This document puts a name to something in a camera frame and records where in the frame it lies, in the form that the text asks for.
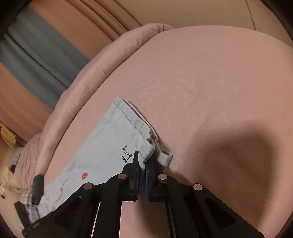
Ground light blue denim pants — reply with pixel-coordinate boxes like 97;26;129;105
38;97;172;218

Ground pink curtain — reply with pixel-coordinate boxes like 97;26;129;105
1;1;139;142

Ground yellow tassel bundle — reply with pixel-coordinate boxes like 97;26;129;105
1;123;17;149

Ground blue-grey curtain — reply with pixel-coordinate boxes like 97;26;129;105
1;7;89;109

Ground rolled dark navy garment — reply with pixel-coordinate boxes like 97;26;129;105
31;174;44;205

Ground pink duvet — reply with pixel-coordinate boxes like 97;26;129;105
8;23;172;191

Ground plaid pillow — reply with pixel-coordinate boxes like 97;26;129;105
20;190;40;223

